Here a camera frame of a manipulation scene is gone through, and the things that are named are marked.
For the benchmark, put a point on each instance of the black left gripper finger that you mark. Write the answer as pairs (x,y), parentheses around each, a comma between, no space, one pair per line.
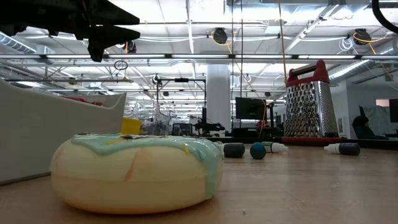
(109,37)
(115,15)

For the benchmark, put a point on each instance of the teal iced toy donut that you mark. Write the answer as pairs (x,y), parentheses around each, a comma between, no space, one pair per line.
(133,180)

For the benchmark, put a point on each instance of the dark food colouring bottle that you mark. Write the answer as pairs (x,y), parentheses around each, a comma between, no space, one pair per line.
(234,150)
(348,149)

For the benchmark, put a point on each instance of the blue ball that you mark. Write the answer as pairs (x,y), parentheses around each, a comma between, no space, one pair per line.
(258,151)

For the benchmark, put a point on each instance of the green food colouring bottle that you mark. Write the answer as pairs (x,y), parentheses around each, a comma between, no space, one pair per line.
(276,147)

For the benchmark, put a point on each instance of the yellow plastic basket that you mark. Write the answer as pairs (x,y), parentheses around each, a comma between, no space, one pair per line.
(131,126)

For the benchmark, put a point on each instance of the grey plastic bin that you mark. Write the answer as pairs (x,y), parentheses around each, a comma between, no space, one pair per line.
(46,140)

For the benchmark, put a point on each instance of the black distant robot station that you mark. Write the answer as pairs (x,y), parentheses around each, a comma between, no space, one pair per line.
(204,119)

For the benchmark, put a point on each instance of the white building column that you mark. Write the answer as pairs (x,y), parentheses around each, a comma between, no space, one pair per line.
(218,99)

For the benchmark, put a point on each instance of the black monitor on stand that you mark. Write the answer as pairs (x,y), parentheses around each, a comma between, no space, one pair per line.
(250,108)

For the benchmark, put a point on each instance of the red metal box grater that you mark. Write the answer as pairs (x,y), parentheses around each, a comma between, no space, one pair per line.
(308,109)

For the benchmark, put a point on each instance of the person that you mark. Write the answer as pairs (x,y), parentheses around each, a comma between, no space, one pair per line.
(362,127)

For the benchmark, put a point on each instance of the black desk monitor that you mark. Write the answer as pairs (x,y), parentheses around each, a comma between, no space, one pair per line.
(394,110)

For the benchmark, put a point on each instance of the silver ventilation duct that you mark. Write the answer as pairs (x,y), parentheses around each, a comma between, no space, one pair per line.
(351,70)

